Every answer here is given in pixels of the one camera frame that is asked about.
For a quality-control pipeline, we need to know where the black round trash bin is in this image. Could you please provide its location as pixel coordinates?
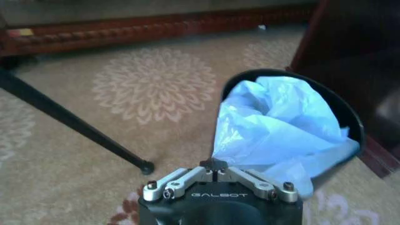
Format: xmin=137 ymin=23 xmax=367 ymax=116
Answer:
xmin=222 ymin=68 xmax=365 ymax=157

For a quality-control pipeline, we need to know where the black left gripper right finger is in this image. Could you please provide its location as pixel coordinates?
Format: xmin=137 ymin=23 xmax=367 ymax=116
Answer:
xmin=214 ymin=160 xmax=299 ymax=203

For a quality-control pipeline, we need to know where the red carved wooden sofa base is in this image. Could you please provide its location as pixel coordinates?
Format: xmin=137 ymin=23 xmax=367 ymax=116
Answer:
xmin=0 ymin=4 xmax=314 ymax=58

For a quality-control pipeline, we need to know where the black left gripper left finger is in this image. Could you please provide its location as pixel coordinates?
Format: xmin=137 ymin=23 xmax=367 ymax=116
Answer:
xmin=142 ymin=158 xmax=215 ymax=202

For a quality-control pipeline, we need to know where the light blue garbage bag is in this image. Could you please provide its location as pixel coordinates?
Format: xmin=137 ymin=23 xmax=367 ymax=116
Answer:
xmin=209 ymin=75 xmax=359 ymax=200

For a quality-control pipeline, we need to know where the beige floral patterned carpet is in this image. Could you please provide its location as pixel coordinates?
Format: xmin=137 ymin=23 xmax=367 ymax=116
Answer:
xmin=0 ymin=23 xmax=400 ymax=225

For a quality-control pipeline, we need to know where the dark red wooden cabinet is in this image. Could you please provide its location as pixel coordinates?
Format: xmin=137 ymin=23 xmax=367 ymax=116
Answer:
xmin=285 ymin=0 xmax=400 ymax=179

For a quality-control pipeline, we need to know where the black slanted table leg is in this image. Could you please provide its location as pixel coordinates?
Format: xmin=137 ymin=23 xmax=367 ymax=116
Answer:
xmin=0 ymin=67 xmax=154 ymax=174

